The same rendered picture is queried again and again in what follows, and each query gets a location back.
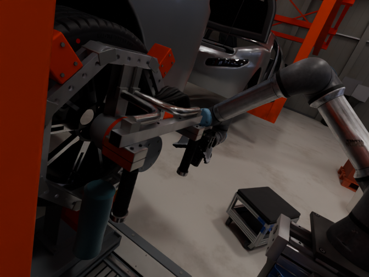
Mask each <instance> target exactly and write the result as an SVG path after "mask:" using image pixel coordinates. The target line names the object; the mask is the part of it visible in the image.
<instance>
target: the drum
mask: <svg viewBox="0 0 369 277"><path fill-rule="evenodd" d="M123 118H128V117H127V116H125V115H118V116H116V117H113V116H111V115H109V114H108V115H107V114H105V113H101V114H99V115H98V116H97V117H96V118H95V119H94V121H93V122H92V124H91V126H90V138H91V140H92V141H93V142H94V144H95V146H96V147H97V148H99V149H100V150H102V149H103V145H102V144H103V143H104V138H105V136H106V135H110V133H111V131H112V130H114V129H119V128H120V127H121V123H122V119H123ZM139 143H140V144H142V145H143V146H145V147H147V148H148V151H147V155H146V158H145V161H144V164H143V166H142V167H140V168H138V170H139V172H143V171H146V170H148V169H149V168H150V167H151V166H152V165H153V164H154V163H155V161H156V160H157V158H158V156H159V154H160V152H161V148H162V144H163V143H162V139H161V137H160V136H157V137H154V138H150V139H147V140H144V141H141V142H139Z"/></svg>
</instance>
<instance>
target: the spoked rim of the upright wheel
mask: <svg viewBox="0 0 369 277"><path fill-rule="evenodd" d="M112 66H113V64H110V63H108V64H107V65H106V66H105V67H104V68H103V69H104V72H105V75H106V80H107V82H106V84H105V86H104V89H103V91H102V94H101V96H100V98H98V97H96V88H95V83H94V77H93V78H91V79H90V81H89V82H88V83H87V84H85V85H84V86H83V87H82V88H83V95H84V97H81V98H80V99H78V100H77V101H76V102H72V101H71V100H68V101H67V102H66V103H65V104H66V105H67V106H68V107H70V108H69V110H68V112H67V115H66V119H65V120H58V121H52V126H51V135H52V134H58V133H62V132H67V131H68V132H69V133H71V134H72V135H71V136H70V137H68V138H67V139H66V140H65V141H64V142H63V143H61V144H60V145H59V146H58V147H57V148H56V149H54V150H53V151H52V152H51V153H49V154H48V163H47V172H46V179H48V180H50V181H52V182H54V183H56V184H58V185H60V186H62V187H64V188H69V187H76V186H80V185H83V184H86V183H88V182H91V181H93V180H95V179H97V178H98V177H100V176H102V175H103V174H105V173H106V172H107V171H108V170H110V169H111V168H112V167H113V166H114V165H115V164H116V163H114V162H113V161H112V160H110V159H109V158H107V157H106V156H104V155H102V150H100V149H99V148H97V147H96V146H95V144H94V142H93V141H92V140H91V138H90V126H91V124H92V122H93V121H94V119H95V118H96V117H97V116H98V115H99V114H101V113H103V112H104V106H105V101H106V97H107V92H108V86H109V81H110V76H111V70H112ZM138 88H140V89H141V90H140V91H141V92H143V93H145V94H147V89H146V84H145V82H144V78H143V76H142V74H141V78H140V81H139V85H138ZM98 107H99V108H98ZM88 109H91V110H93V113H94V116H93V119H92V120H91V122H89V123H88V124H86V125H82V124H81V123H80V119H81V117H82V115H83V114H84V112H85V111H86V110H88ZM145 112H146V111H145V110H143V109H141V108H139V107H138V106H136V105H134V104H132V103H130V102H128V105H127V109H126V114H125V116H127V117H130V116H133V115H140V114H145ZM80 131H81V132H80ZM78 139H79V140H78ZM77 140H78V141H77ZM76 141H77V142H76ZM74 170H75V171H76V172H77V173H78V174H79V175H80V177H78V176H76V175H75V174H73V173H72V172H73V171H74Z"/></svg>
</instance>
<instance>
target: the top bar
mask: <svg viewBox="0 0 369 277"><path fill-rule="evenodd" d="M202 117H203V116H202V115H200V116H199V117H194V116H192V115H189V116H179V117H174V118H169V119H164V120H158V121H157V122H155V123H152V124H148V125H143V126H140V128H139V132H134V133H131V134H129V133H128V132H126V131H124V130H122V129H120V128H119V129H114V130H112V131H111V133H110V138H109V143H111V144H112V145H114V146H115V147H117V148H121V147H125V146H128V145H131V144H134V143H137V142H141V141H144V140H147V139H151V138H154V137H157V136H160V135H163V134H167V133H170V132H173V131H176V130H179V129H183V128H186V127H189V126H192V125H195V124H199V123H200V122H201V119H202Z"/></svg>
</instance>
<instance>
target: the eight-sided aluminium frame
mask: <svg viewBox="0 0 369 277"><path fill-rule="evenodd" d="M75 53H76V55H77V57H78V58H79V60H80V61H81V63H82V65H83V66H82V68H80V69H79V70H78V71H77V72H76V73H75V74H74V75H73V76H71V77H70V78H69V79H68V80H67V81H65V82H64V83H63V84H59V83H58V82H56V81H54V80H52V79H50V78H49V82H48V93H47V104H46V116H45V122H44V134H43V146H42V158H41V169H40V180H39V187H38V197H40V198H43V199H45V200H48V201H51V202H53V203H56V204H58V205H61V206H63V207H66V208H69V209H71V210H74V211H76V212H77V211H78V210H80V207H81V202H82V198H83V193H84V191H83V189H84V186H82V187H80V188H78V189H75V190H73V191H70V190H68V189H66V188H64V187H62V186H60V185H58V184H56V183H54V182H52V181H50V180H48V179H46V172H47V163H48V152H49V142H50V136H51V126H52V116H53V115H54V113H55V112H56V111H57V110H58V109H60V108H61V107H62V106H63V105H64V104H65V103H66V102H67V101H68V100H69V99H70V98H71V97H72V96H73V95H74V94H75V93H77V92H78V91H79V90H80V89H81V88H82V87H83V86H84V85H85V84H87V83H88V82H89V81H90V79H91V78H93V77H94V76H95V75H96V74H97V73H98V72H99V71H100V70H102V69H103V68H104V67H105V66H106V65H107V64H108V63H110V64H117V65H123V64H126V65H130V66H131V67H136V66H138V67H142V68H143V69H142V76H143V78H144V82H145V83H146V87H147V89H148V92H149V95H150V96H152V97H155V96H156V95H157V94H158V92H159V91H160V90H161V89H162V88H163V87H165V86H164V82H163V78H162V75H161V72H160V70H159V66H160V64H159V63H158V59H157V58H155V57H152V56H150V55H147V54H145V53H142V52H140V51H138V52H137V51H133V50H130V49H125V48H121V47H117V46H112V45H108V44H105V43H102V42H99V41H97V42H96V41H92V40H89V41H88V42H87V43H86V44H85V45H82V46H81V48H80V49H79V50H78V51H77V52H75ZM122 170H123V168H122V167H121V166H118V167H117V168H116V169H115V171H114V172H113V173H111V174H110V175H108V176H105V177H103V178H101V179H99V180H105V181H108V182H109V183H111V184H112V185H113V186H114V187H115V189H116V190H118V187H119V183H120V179H121V174H122Z"/></svg>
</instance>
